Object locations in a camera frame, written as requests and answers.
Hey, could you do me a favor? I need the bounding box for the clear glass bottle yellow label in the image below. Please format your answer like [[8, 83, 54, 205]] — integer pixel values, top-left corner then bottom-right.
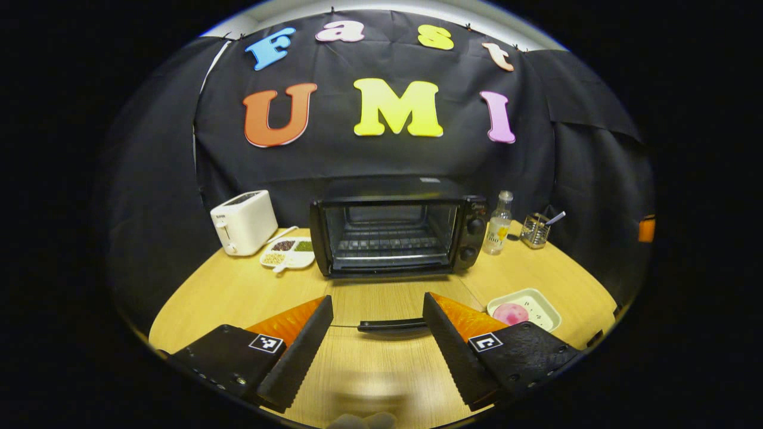
[[483, 191, 514, 256]]

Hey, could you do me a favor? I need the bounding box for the white toaster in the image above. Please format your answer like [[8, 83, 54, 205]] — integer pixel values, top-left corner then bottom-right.
[[210, 190, 279, 257]]

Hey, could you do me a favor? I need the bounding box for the pale square food tray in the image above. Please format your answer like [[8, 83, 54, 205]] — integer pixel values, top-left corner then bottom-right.
[[487, 288, 562, 333]]

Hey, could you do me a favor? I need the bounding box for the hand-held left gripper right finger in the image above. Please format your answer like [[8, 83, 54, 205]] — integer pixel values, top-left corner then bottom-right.
[[422, 292, 585, 412]]

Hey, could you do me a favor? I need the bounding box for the clear utensil holder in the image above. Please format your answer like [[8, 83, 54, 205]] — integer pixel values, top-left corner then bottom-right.
[[520, 213, 550, 249]]

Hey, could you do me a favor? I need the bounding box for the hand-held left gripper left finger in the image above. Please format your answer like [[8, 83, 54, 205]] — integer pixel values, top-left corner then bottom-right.
[[170, 295, 334, 413]]

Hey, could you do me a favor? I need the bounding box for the pink round food slice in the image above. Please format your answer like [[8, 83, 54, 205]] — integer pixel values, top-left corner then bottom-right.
[[493, 303, 529, 326]]

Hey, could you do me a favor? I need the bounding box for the white divided plate with beans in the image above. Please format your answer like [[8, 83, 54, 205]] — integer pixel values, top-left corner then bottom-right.
[[260, 237, 315, 273]]

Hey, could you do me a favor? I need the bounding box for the white power cable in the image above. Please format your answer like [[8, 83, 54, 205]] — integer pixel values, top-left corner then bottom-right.
[[265, 225, 299, 246]]

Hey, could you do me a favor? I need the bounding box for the black electric oven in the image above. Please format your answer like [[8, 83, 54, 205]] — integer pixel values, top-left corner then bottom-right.
[[308, 176, 491, 334]]

